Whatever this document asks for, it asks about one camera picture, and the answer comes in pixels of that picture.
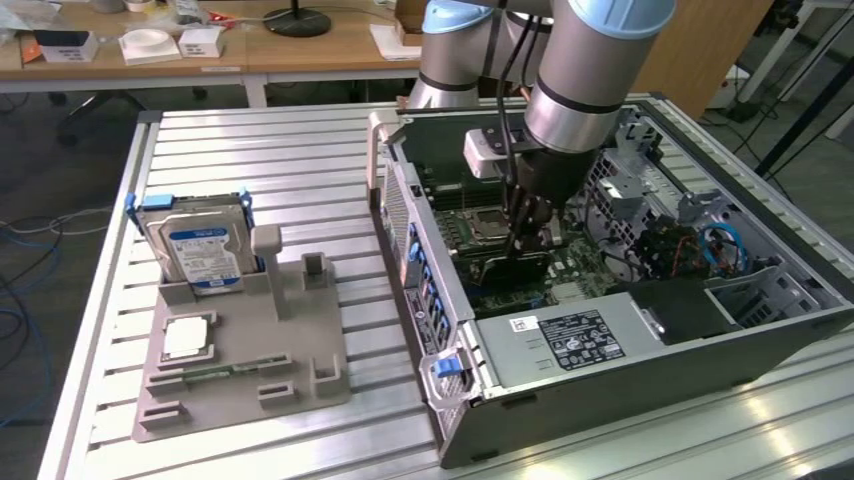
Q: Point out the small white cardboard box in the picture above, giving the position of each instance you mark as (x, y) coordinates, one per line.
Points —
(200, 44)

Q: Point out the graphics card with metal bracket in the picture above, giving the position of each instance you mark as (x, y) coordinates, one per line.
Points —
(514, 275)

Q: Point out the wooden desk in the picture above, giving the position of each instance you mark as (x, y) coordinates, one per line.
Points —
(321, 55)

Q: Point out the hard disk in blue caddy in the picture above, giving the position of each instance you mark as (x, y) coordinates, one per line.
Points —
(200, 250)

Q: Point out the grey power supply unit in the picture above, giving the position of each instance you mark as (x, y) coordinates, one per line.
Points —
(574, 340)

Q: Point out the white paper sheet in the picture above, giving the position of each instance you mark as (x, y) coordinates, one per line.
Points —
(397, 47)

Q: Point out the black office chair base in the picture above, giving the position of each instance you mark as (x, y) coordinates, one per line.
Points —
(87, 115)

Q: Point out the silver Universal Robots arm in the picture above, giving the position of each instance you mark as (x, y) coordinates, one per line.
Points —
(587, 75)

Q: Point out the metal disk bay cage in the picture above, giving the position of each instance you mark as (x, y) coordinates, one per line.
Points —
(634, 210)

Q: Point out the green RAM stick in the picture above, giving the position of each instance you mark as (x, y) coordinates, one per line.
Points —
(220, 372)

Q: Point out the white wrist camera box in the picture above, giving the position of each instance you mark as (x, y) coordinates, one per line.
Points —
(481, 155)

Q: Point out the black round lamp base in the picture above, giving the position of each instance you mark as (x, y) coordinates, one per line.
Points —
(297, 24)

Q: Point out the white box with black lid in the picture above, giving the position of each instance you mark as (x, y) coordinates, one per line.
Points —
(67, 47)

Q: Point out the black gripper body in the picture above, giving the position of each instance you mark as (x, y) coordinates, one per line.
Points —
(561, 175)

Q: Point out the CPU socket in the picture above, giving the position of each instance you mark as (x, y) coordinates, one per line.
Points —
(487, 222)

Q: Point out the grey plastic parts rack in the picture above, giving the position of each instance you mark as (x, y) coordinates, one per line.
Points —
(267, 350)

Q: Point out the green motherboard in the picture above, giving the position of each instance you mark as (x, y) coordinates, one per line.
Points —
(581, 270)

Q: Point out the open grey PC case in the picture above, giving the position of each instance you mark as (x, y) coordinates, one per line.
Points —
(601, 410)

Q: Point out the wooden cabinet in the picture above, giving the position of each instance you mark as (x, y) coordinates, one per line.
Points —
(721, 55)

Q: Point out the white box with round dish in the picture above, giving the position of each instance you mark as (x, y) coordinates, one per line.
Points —
(150, 47)

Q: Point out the black tripod pole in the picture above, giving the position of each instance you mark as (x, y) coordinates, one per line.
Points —
(808, 95)

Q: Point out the silver CPU chip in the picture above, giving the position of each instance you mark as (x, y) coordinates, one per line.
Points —
(187, 340)

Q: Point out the blue case release latch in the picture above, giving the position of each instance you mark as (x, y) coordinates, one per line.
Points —
(446, 370)

